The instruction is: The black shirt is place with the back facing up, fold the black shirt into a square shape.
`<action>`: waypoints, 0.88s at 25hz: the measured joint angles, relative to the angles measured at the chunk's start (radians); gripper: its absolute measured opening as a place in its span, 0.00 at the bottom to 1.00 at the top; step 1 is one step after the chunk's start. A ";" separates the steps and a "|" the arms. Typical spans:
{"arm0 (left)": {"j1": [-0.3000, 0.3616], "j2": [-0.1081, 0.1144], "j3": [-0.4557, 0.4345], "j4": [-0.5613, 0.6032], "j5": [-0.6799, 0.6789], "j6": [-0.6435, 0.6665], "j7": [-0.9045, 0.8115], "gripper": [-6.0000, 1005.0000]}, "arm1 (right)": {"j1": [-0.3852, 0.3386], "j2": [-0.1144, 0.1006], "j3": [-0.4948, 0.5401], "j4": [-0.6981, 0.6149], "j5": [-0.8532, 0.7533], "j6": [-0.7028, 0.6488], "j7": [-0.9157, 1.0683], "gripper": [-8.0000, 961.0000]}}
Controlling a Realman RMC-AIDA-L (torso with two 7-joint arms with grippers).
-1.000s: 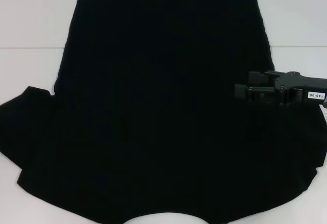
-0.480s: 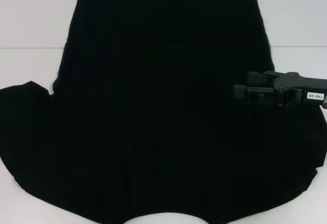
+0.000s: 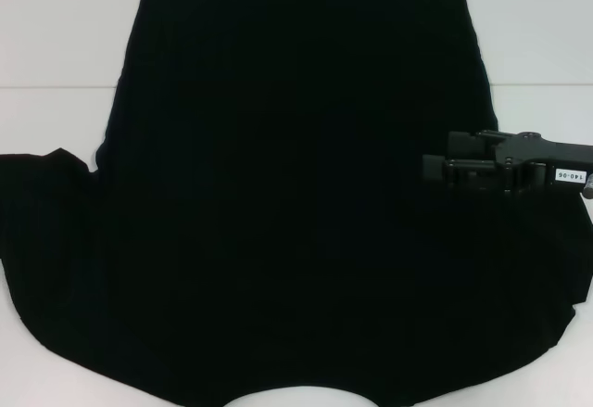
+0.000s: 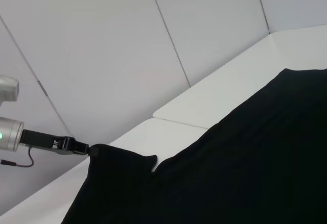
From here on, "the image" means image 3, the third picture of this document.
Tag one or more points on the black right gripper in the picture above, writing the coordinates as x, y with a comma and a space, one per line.
533, 152

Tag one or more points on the black t-shirt with FREE print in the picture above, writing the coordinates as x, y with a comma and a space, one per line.
278, 147

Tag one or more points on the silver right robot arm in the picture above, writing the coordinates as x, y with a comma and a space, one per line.
589, 189

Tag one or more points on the white number sticker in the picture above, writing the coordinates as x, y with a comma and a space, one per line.
570, 175

